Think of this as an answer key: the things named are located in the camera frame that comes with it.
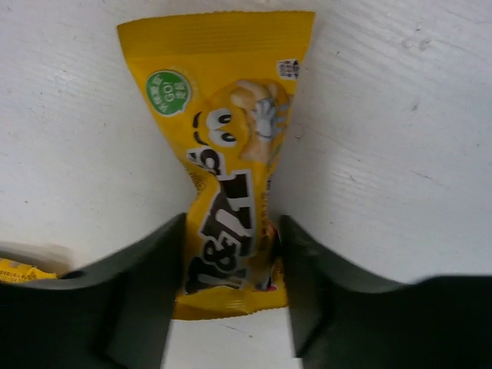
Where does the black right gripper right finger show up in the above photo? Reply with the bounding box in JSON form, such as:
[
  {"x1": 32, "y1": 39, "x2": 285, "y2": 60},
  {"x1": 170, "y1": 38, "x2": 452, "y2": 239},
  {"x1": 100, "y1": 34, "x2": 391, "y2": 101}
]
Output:
[{"x1": 280, "y1": 215, "x2": 491, "y2": 368}]

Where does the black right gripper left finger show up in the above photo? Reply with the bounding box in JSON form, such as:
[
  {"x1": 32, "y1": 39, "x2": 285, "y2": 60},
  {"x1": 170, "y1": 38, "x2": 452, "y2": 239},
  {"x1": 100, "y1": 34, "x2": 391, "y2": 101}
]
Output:
[{"x1": 1, "y1": 214, "x2": 185, "y2": 368}]

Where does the yellow M&M's peanut packet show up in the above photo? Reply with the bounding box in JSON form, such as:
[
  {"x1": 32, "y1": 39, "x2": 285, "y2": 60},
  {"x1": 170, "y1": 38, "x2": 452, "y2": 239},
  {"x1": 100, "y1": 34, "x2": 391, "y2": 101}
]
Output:
[{"x1": 117, "y1": 11, "x2": 315, "y2": 321}]

